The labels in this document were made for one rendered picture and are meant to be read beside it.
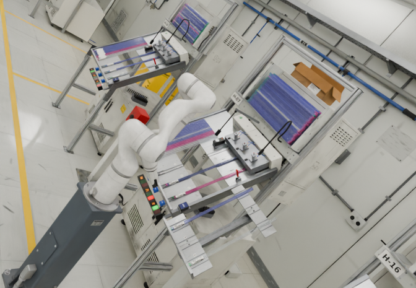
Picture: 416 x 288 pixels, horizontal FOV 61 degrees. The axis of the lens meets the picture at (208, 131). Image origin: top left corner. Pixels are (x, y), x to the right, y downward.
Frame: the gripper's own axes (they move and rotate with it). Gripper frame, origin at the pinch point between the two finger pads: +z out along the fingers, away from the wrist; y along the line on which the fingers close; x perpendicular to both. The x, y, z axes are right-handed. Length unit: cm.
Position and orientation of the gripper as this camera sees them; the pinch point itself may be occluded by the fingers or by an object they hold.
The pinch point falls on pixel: (154, 184)
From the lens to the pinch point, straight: 214.2
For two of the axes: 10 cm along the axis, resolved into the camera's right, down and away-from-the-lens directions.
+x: 9.0, -3.2, 3.0
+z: 0.4, 7.4, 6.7
